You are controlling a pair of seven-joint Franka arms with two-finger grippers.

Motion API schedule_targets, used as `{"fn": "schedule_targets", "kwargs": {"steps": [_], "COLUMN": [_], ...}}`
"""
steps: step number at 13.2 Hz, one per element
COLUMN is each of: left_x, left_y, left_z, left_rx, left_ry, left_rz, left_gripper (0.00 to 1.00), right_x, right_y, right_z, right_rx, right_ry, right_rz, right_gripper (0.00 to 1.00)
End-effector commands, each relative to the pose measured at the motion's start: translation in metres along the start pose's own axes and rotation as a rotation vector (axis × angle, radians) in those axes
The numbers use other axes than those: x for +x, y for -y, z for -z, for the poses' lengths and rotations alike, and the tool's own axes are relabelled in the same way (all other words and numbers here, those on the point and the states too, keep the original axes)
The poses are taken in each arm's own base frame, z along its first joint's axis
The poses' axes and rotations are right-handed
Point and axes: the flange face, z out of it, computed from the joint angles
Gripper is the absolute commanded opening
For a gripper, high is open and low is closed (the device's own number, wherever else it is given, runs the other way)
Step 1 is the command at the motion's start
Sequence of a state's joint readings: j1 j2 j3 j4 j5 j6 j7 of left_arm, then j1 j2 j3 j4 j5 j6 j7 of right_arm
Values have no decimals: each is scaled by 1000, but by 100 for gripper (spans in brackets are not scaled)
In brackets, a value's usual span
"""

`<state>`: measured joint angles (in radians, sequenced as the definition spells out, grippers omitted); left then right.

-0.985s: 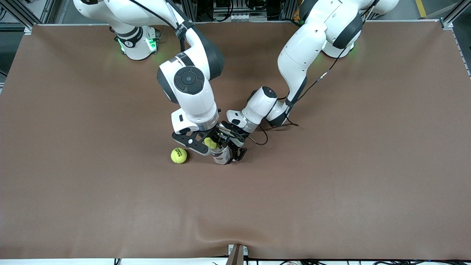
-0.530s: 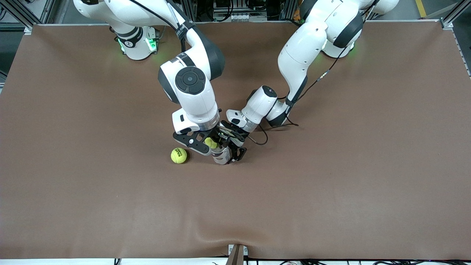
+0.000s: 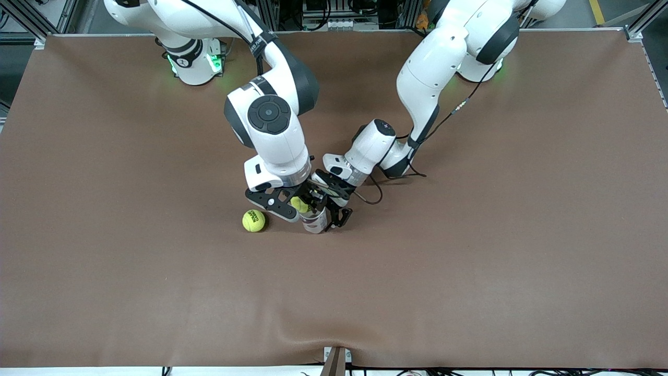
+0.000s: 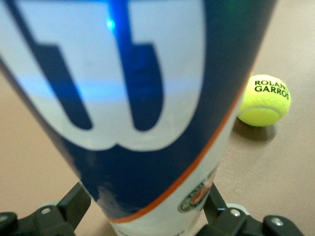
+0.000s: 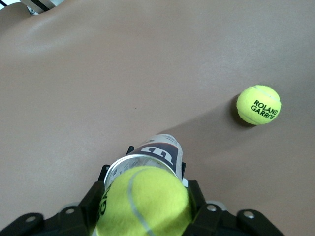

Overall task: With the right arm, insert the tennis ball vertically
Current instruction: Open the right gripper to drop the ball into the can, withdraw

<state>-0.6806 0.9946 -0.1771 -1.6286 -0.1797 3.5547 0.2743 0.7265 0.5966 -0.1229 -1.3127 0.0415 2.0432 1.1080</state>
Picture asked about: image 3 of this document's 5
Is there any white blue tennis ball can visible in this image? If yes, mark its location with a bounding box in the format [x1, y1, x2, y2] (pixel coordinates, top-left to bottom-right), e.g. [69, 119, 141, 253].
[300, 208, 329, 234]

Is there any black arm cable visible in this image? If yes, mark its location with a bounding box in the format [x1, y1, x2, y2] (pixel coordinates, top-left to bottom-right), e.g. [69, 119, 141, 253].
[355, 0, 538, 205]
[180, 0, 280, 76]

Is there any brown table mat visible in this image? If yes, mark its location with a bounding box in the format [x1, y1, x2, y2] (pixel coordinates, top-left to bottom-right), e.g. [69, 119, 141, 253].
[0, 29, 668, 369]

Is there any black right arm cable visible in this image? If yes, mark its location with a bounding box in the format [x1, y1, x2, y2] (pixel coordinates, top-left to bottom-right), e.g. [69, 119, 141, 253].
[180, 0, 280, 76]

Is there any aluminium frame profile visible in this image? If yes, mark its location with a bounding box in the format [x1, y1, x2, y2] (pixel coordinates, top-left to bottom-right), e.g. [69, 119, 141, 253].
[0, 0, 50, 50]
[624, 0, 668, 43]

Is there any long white power strip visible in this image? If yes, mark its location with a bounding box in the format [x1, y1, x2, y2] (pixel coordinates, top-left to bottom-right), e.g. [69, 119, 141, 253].
[325, 19, 380, 32]

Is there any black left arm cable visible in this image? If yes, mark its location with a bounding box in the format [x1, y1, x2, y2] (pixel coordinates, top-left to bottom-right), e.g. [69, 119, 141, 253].
[355, 0, 538, 205]

